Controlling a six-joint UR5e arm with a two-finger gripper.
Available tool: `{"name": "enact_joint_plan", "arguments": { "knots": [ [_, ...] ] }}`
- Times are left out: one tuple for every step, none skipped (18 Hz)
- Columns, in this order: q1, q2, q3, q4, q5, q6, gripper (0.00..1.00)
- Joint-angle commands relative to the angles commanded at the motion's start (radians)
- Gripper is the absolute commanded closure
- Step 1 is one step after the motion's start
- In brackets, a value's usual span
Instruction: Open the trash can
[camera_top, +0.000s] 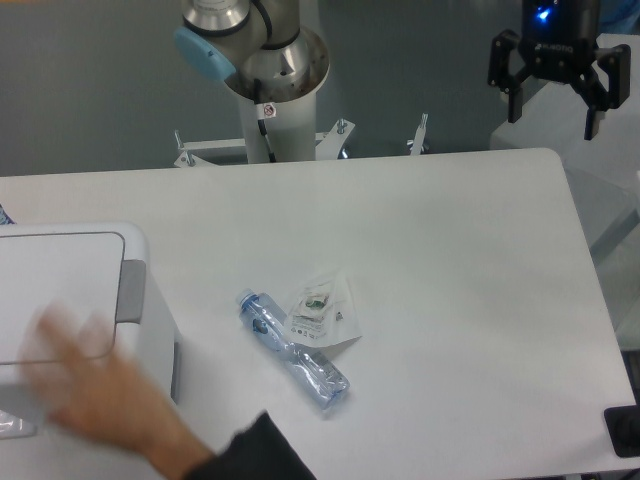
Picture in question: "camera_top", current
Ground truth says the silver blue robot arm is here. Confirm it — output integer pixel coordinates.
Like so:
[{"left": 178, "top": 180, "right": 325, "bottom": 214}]
[{"left": 174, "top": 1, "right": 639, "bottom": 140}]

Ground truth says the blue patterned object at edge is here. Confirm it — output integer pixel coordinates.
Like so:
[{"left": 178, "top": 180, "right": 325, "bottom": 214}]
[{"left": 0, "top": 205, "right": 14, "bottom": 225}]

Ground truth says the silver clamp bolt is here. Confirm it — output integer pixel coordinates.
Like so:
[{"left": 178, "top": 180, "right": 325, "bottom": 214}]
[{"left": 406, "top": 113, "right": 430, "bottom": 156}]

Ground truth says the clear plastic bag corner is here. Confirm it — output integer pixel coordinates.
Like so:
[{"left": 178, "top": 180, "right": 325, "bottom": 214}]
[{"left": 0, "top": 411, "right": 38, "bottom": 440}]

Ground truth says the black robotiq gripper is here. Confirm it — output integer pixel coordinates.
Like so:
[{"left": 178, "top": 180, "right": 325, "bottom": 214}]
[{"left": 487, "top": 0, "right": 631, "bottom": 141}]

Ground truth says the white plastic wrapper packet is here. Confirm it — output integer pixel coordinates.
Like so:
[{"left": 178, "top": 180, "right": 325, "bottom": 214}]
[{"left": 284, "top": 269, "right": 362, "bottom": 349}]

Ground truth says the black device at table edge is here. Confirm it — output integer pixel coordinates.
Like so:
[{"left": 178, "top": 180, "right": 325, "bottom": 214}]
[{"left": 604, "top": 405, "right": 640, "bottom": 458}]

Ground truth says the white mounting bracket frame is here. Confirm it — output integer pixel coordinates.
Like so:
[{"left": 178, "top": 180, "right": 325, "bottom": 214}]
[{"left": 173, "top": 119, "right": 356, "bottom": 168}]

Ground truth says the blurred bare human hand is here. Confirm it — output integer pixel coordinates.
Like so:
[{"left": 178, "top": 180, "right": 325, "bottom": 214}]
[{"left": 21, "top": 304, "right": 215, "bottom": 479}]

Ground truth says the white trash can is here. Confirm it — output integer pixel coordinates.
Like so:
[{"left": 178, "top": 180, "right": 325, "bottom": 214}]
[{"left": 1, "top": 222, "right": 181, "bottom": 430}]

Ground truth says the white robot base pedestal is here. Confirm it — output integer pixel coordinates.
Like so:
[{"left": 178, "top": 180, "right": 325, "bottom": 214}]
[{"left": 226, "top": 26, "right": 330, "bottom": 164}]

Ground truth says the grey trash can push button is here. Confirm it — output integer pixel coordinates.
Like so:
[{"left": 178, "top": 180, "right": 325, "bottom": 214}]
[{"left": 115, "top": 260, "right": 146, "bottom": 324}]

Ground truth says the black sleeved forearm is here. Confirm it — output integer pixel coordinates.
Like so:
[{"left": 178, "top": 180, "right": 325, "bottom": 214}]
[{"left": 184, "top": 411, "right": 316, "bottom": 480}]

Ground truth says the clear plastic water bottle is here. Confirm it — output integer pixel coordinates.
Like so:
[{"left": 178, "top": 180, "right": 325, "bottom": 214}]
[{"left": 236, "top": 289, "right": 350, "bottom": 412}]

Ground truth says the black cable on pedestal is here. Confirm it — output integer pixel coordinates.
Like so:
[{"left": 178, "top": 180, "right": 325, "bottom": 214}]
[{"left": 252, "top": 79, "right": 277, "bottom": 164}]

